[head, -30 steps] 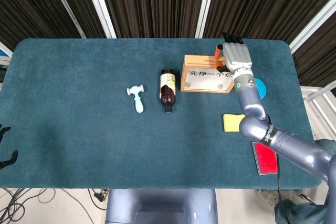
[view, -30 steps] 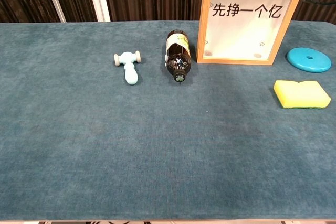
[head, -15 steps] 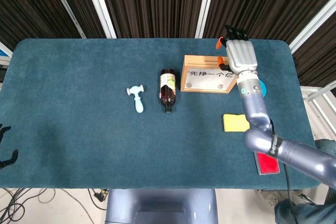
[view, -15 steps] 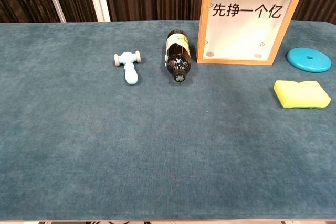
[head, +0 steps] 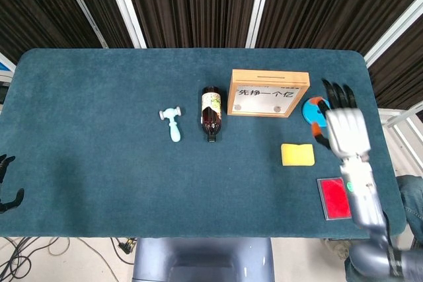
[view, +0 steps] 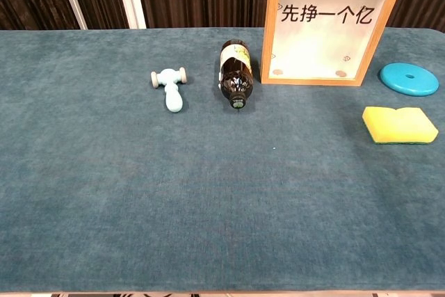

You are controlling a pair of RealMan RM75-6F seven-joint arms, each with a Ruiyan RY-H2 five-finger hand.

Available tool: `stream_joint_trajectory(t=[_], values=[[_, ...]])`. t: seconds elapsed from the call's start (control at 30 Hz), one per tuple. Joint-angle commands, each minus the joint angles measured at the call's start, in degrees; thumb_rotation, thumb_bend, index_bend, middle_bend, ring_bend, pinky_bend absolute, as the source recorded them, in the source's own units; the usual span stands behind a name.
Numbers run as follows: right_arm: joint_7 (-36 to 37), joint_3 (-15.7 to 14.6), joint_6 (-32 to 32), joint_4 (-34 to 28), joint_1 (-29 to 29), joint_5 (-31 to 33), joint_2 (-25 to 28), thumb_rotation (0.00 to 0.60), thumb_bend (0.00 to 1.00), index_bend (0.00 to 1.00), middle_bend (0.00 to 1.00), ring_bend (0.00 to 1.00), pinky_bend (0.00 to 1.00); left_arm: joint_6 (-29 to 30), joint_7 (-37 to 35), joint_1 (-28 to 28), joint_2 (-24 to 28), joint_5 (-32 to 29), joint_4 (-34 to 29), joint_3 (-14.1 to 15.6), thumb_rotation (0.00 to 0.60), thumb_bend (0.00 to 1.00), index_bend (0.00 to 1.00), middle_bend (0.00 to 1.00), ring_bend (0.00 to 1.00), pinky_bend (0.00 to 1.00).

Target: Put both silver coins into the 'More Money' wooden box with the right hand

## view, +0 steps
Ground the brown glass bottle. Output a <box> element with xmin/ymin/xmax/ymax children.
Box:
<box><xmin>218</xmin><ymin>40</ymin><xmax>255</xmax><ymax>110</ymax></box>

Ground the light blue toy hammer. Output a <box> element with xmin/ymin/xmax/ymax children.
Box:
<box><xmin>150</xmin><ymin>66</ymin><xmax>188</xmax><ymax>113</ymax></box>

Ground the teal table cloth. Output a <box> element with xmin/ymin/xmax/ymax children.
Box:
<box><xmin>0</xmin><ymin>27</ymin><xmax>445</xmax><ymax>293</ymax></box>

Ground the yellow sponge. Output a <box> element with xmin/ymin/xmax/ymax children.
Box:
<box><xmin>362</xmin><ymin>106</ymin><xmax>439</xmax><ymax>145</ymax></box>

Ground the blue round disc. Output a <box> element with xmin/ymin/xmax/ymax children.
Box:
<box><xmin>379</xmin><ymin>63</ymin><xmax>440</xmax><ymax>97</ymax></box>

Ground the wooden coin box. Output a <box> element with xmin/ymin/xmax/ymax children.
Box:
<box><xmin>259</xmin><ymin>0</ymin><xmax>407</xmax><ymax>88</ymax></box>

